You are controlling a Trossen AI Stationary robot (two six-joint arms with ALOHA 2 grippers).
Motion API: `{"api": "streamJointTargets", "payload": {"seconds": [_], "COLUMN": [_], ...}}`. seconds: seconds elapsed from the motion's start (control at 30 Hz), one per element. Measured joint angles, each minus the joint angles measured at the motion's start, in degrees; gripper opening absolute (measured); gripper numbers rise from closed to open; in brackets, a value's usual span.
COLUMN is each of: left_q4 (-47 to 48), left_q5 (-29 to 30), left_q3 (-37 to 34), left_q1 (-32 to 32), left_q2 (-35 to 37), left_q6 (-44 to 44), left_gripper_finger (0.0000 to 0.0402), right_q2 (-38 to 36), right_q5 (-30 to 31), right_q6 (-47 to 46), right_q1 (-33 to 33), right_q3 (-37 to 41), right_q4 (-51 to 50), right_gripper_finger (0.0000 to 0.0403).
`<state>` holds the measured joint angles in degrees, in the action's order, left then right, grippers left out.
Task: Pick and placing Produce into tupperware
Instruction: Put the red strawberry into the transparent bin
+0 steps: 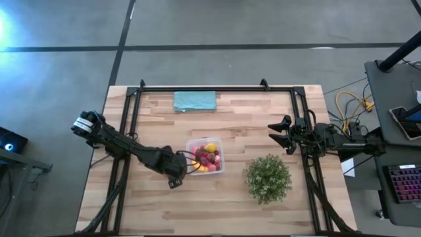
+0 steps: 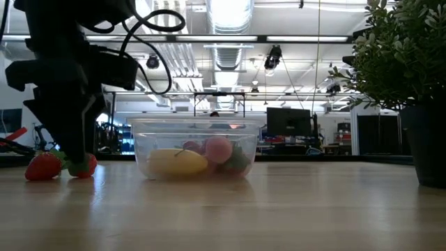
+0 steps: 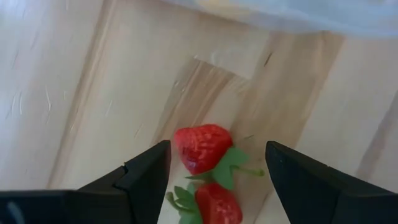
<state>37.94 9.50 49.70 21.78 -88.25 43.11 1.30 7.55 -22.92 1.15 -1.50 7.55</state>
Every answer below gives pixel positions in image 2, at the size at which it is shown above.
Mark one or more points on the black partition panels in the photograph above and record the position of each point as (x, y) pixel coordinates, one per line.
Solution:
(380, 134)

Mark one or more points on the long horizontal ceiling rail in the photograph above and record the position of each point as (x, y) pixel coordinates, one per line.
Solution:
(278, 93)

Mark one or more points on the black aluminium table frame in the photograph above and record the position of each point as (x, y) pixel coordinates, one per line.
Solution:
(313, 159)

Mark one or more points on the person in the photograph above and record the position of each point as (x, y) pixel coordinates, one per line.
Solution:
(215, 114)

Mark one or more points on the red toy cherry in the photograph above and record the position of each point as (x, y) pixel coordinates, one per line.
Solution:
(191, 146)

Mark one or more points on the green plant in black pot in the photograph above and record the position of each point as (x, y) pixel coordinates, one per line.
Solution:
(400, 62)

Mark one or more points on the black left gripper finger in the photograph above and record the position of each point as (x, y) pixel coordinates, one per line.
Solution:
(59, 115)
(94, 108)

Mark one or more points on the red toy strawberry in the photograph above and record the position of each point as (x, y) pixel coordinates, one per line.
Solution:
(238, 160)
(92, 165)
(42, 167)

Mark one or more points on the long ceiling light bar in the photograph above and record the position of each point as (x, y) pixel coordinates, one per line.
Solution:
(226, 38)

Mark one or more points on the dark wall picture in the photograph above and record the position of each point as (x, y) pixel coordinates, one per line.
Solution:
(10, 120)

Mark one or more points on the black ceiling lamp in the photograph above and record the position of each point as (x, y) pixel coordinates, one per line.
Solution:
(272, 59)
(152, 62)

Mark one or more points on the small black background frame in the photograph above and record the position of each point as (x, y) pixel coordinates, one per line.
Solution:
(219, 93)

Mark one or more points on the yellow toy banana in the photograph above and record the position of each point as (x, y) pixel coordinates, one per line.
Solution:
(174, 163)

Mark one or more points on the black monitor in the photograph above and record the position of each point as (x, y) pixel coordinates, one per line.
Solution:
(289, 122)

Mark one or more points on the clear plastic tupperware container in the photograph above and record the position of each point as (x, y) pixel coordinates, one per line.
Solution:
(254, 136)

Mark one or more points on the silver ceiling air duct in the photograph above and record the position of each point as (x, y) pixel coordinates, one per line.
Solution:
(228, 59)

